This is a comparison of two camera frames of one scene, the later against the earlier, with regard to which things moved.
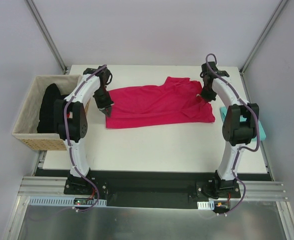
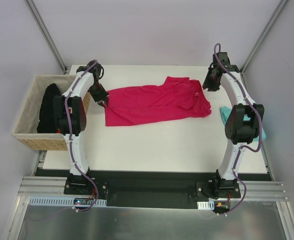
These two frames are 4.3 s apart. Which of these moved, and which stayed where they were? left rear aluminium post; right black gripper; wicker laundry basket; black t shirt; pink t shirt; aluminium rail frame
Moved: right black gripper; pink t shirt
Stayed: wicker laundry basket; black t shirt; aluminium rail frame; left rear aluminium post
